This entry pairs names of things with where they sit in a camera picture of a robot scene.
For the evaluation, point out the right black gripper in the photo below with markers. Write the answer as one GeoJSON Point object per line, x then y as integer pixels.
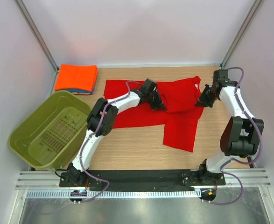
{"type": "Point", "coordinates": [203, 102]}

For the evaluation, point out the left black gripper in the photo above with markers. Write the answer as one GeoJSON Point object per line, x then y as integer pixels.
{"type": "Point", "coordinates": [162, 107]}

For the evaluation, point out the red t shirt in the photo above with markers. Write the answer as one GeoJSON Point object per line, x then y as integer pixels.
{"type": "Point", "coordinates": [180, 119]}

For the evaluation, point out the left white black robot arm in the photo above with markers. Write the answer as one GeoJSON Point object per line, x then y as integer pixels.
{"type": "Point", "coordinates": [101, 121]}

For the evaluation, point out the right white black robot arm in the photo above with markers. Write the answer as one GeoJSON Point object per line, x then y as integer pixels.
{"type": "Point", "coordinates": [242, 136]}

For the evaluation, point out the orange folded t shirt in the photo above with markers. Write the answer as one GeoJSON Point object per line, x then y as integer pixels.
{"type": "Point", "coordinates": [75, 77]}

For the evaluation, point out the blue folded t shirt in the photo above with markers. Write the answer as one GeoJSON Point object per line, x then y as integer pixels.
{"type": "Point", "coordinates": [80, 92]}

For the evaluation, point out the olive green plastic basket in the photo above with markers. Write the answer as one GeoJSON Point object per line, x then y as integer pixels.
{"type": "Point", "coordinates": [53, 133]}

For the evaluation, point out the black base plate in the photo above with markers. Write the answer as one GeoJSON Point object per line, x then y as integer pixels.
{"type": "Point", "coordinates": [144, 180]}

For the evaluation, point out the slotted cable duct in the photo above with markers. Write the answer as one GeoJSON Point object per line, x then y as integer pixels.
{"type": "Point", "coordinates": [80, 194]}

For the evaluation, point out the aluminium frame rail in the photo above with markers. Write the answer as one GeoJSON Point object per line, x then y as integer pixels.
{"type": "Point", "coordinates": [250, 177]}

